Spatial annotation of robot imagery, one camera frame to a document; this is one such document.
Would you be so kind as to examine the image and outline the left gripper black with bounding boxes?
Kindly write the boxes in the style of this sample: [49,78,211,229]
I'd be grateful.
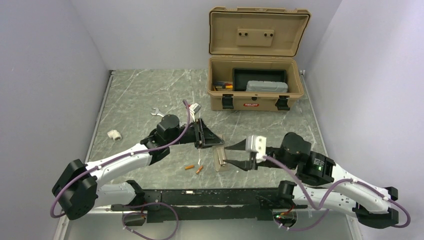
[167,117,225,150]

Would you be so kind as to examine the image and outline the beige remote control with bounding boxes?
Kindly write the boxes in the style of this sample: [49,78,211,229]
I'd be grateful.
[212,144,230,172]

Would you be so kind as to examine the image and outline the orange aa battery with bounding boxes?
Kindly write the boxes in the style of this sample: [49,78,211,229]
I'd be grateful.
[195,165,204,175]
[184,165,195,170]

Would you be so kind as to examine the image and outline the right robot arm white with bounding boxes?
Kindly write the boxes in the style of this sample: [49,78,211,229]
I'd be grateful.
[226,132,400,229]

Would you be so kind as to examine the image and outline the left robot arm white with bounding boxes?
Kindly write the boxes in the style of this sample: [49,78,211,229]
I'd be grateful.
[50,114,225,220]

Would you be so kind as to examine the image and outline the white PVC elbow fitting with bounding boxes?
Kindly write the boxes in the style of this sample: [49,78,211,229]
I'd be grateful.
[107,129,122,142]

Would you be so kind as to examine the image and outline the silver combination wrench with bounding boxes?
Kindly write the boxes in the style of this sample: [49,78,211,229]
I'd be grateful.
[150,107,165,118]

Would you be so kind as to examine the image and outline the grey plastic case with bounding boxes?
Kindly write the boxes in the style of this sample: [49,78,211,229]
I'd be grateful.
[245,80,289,93]

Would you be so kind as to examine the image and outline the black tray in toolbox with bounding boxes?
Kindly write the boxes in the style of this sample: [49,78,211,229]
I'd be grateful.
[232,67,288,92]

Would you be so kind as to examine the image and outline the tan plastic toolbox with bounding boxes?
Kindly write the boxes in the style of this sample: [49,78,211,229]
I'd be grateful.
[207,6,311,112]

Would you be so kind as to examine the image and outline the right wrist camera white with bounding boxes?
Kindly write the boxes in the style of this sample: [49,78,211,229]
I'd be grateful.
[245,135,267,159]

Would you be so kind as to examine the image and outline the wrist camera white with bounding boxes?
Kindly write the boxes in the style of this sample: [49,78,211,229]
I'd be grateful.
[245,135,267,159]
[189,102,202,115]

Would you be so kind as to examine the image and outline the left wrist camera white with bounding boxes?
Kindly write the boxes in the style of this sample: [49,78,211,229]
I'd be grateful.
[189,102,202,115]

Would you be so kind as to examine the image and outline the aluminium frame rail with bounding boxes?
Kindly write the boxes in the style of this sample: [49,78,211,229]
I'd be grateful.
[61,187,354,213]

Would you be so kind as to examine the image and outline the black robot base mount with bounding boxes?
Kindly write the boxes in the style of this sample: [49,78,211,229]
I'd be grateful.
[111,187,306,223]

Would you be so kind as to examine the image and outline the yellow-handled tools in toolbox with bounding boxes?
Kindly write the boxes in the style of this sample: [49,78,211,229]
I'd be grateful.
[212,81,233,91]

